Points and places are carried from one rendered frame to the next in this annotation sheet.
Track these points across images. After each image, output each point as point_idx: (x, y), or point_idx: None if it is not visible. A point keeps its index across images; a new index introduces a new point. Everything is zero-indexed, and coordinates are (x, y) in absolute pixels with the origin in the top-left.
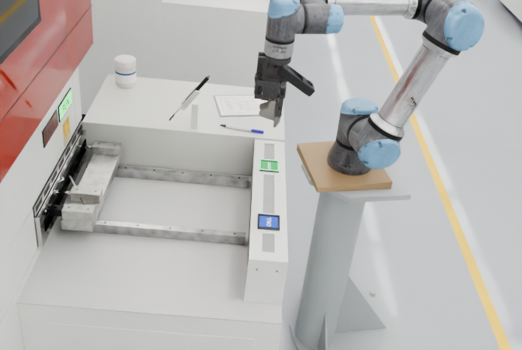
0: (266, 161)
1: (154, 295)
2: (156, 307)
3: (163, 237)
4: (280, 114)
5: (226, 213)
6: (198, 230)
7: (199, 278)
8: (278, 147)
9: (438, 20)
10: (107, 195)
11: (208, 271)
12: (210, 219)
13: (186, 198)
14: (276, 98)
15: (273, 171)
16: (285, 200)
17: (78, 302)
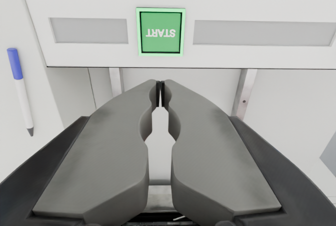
0: (145, 39)
1: (317, 126)
2: (334, 122)
3: None
4: (252, 133)
5: (186, 69)
6: (242, 105)
7: (306, 91)
8: (63, 5)
9: None
10: (167, 177)
11: (296, 83)
12: (200, 87)
13: (159, 116)
14: (134, 214)
15: (184, 24)
16: None
17: (306, 170)
